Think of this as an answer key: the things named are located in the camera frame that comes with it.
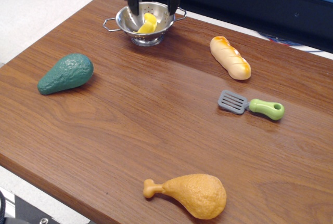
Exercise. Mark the green toy avocado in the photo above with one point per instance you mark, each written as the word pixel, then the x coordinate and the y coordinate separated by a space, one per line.
pixel 69 72

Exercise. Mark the metal bracket with screw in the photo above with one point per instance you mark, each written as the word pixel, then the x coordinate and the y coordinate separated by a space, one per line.
pixel 35 206

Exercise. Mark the orange toy chicken drumstick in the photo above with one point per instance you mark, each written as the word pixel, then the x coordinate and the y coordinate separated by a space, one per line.
pixel 203 195

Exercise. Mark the grey spatula with green handle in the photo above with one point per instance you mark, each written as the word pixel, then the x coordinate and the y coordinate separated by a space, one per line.
pixel 238 104

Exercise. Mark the small steel colander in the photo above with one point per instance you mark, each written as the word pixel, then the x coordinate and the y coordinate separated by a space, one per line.
pixel 127 22

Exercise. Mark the toy bread loaf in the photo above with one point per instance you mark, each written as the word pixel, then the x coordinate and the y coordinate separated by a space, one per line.
pixel 230 58

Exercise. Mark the yellow toy banana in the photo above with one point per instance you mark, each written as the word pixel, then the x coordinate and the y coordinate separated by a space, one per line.
pixel 149 26

